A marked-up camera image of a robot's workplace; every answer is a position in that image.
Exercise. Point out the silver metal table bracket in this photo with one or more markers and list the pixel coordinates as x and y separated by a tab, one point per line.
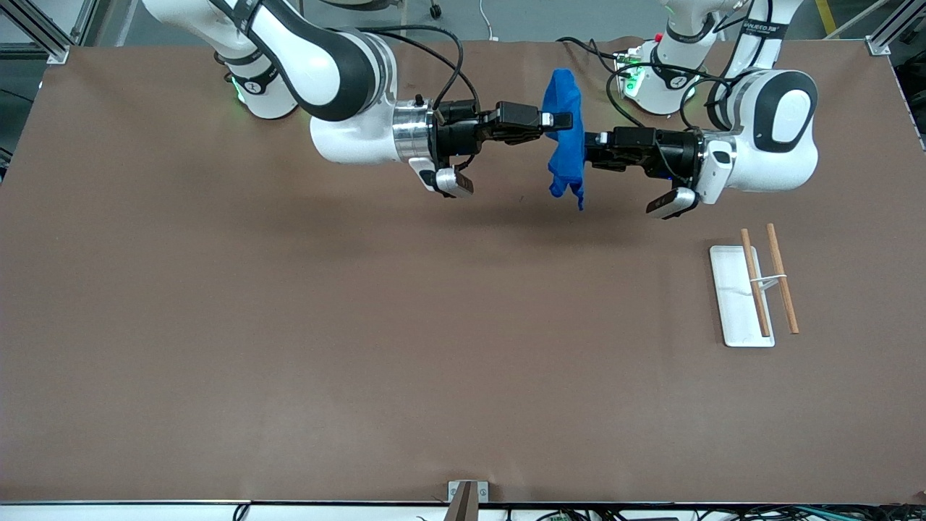
454	492

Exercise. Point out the blue microfibre towel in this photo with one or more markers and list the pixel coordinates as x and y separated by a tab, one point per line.
568	145

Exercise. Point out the brown camera mount post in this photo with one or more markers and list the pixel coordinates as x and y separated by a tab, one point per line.
463	503

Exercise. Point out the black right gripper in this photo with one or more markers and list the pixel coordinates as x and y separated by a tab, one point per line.
456	134

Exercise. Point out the aluminium frame profile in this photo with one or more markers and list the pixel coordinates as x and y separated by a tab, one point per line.
43	36
890	32

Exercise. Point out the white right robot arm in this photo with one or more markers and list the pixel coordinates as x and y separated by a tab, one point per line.
333	72

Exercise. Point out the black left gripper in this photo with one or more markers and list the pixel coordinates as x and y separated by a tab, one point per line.
663	153

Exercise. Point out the white towel rack wooden bars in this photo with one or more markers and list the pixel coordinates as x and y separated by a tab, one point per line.
738	304

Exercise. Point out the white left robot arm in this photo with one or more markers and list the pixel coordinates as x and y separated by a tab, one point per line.
774	137

